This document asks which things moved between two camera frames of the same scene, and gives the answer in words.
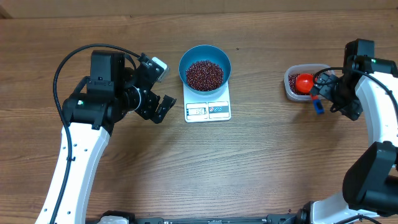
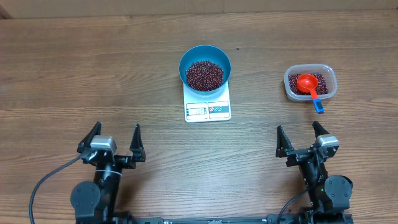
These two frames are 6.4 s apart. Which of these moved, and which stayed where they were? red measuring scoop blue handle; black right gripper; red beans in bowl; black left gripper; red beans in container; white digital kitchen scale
Moved: black right gripper; black left gripper
Stayed: red beans in container; white digital kitchen scale; red beans in bowl; red measuring scoop blue handle
